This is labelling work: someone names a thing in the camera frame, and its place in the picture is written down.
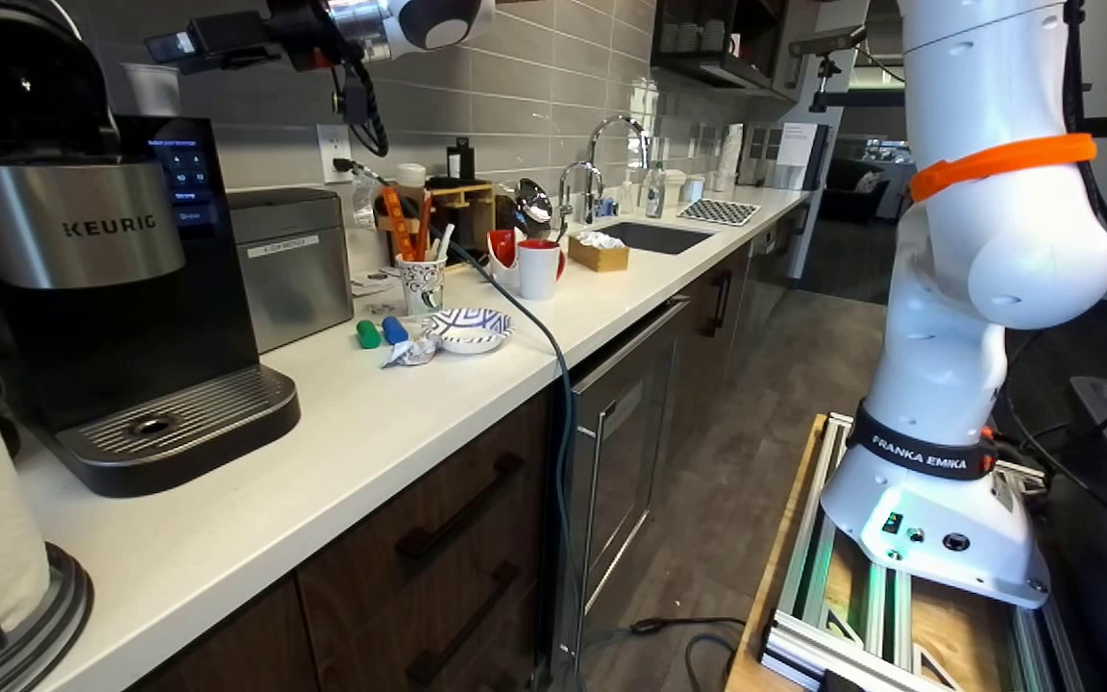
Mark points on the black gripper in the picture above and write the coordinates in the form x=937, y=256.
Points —
x=304, y=29

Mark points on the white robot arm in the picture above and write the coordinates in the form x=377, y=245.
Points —
x=961, y=321

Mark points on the patterned white utensil cup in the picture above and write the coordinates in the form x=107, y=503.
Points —
x=419, y=289

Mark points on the black silver Keurig coffee maker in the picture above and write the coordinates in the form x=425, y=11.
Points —
x=93, y=321

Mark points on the green k-cup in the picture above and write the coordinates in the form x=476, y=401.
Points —
x=367, y=334

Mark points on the blue k-cup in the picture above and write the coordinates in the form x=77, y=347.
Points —
x=395, y=333

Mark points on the grey metal countertop appliance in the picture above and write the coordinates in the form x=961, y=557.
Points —
x=289, y=270

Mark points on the clear plastic bag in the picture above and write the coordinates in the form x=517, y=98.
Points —
x=369, y=245

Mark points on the dark small bottle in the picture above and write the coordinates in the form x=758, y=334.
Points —
x=460, y=157

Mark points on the wooden countertop box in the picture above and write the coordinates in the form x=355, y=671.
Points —
x=466, y=215

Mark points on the black metal kettle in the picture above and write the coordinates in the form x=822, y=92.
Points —
x=533, y=206

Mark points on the white blue small packet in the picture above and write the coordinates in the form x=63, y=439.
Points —
x=409, y=350

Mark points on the red white mug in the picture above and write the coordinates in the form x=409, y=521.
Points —
x=533, y=270

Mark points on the blue patterned white bowl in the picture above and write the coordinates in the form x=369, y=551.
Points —
x=472, y=333

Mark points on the chrome faucet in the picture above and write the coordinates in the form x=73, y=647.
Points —
x=595, y=157

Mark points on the clear tall bottle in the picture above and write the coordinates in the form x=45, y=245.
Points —
x=645, y=139

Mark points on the small wooden tissue box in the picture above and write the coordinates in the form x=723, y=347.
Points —
x=601, y=252

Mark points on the dark kitchen sink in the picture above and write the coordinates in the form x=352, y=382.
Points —
x=654, y=234

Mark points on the dark wood drawer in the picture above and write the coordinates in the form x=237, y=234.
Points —
x=450, y=492
x=472, y=621

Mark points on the grey drying mat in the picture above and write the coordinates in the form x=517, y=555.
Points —
x=717, y=211

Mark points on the dark wood cabinet door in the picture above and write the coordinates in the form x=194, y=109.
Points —
x=722, y=333
x=234, y=647

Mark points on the black paper towel holder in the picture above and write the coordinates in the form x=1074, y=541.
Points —
x=59, y=608

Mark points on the wooden base board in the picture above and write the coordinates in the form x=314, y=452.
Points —
x=772, y=579

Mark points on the white wall outlet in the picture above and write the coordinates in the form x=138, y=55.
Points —
x=332, y=148

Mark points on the dark wall shelf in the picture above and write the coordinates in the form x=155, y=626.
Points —
x=722, y=38

